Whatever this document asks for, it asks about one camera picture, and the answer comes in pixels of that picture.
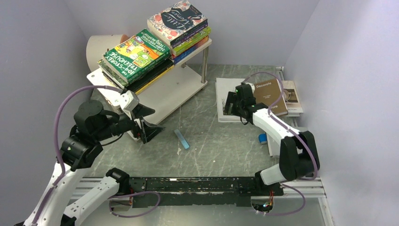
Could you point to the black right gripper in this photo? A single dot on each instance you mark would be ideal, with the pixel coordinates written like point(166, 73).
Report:
point(231, 98)

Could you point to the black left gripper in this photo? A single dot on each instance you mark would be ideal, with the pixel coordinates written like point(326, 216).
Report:
point(147, 130)

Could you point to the white palm leaf book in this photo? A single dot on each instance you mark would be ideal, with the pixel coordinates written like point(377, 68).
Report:
point(222, 87)

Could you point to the yellow Little Prince book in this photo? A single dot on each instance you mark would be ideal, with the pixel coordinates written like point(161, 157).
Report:
point(152, 81)

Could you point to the black Moon and Sixpence book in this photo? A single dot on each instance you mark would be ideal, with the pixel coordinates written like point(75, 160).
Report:
point(150, 76)

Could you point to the dark green garden book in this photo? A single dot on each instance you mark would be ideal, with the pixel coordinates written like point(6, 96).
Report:
point(112, 74)

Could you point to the green 104-storey treehouse book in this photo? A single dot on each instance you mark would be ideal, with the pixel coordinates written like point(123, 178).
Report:
point(136, 56)

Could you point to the floral Little Women book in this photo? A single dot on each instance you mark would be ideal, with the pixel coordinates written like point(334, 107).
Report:
point(175, 22)

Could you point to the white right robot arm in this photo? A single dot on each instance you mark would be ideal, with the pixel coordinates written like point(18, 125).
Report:
point(298, 155)

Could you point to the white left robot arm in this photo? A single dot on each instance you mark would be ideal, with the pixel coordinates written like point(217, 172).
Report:
point(93, 124)

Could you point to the blue orange book in stack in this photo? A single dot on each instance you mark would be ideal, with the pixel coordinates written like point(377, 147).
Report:
point(180, 57)

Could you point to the green treehouse book in stack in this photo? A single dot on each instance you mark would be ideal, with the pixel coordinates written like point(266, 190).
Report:
point(190, 42)

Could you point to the brown cover book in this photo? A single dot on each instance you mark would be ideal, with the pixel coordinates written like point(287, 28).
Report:
point(267, 92)

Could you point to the blue round tape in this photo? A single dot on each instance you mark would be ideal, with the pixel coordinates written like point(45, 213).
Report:
point(263, 139)

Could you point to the light blue glue stick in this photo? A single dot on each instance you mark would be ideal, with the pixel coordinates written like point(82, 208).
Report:
point(182, 140)

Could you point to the white two-tier shelf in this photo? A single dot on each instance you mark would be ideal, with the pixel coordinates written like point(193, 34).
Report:
point(175, 86)

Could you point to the white magazine with photo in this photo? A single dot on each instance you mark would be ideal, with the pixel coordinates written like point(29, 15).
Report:
point(291, 98)

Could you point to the grey laptop box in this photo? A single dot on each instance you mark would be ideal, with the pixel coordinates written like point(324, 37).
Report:
point(274, 147)

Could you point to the purple treehouse book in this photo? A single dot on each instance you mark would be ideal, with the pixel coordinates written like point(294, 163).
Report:
point(196, 30)

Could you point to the white tape roll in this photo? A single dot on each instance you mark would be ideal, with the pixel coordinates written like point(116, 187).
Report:
point(97, 45)

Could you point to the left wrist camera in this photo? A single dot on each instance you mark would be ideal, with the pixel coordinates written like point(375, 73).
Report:
point(127, 102)

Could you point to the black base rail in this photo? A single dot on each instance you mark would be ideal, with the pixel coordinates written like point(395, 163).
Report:
point(196, 191)

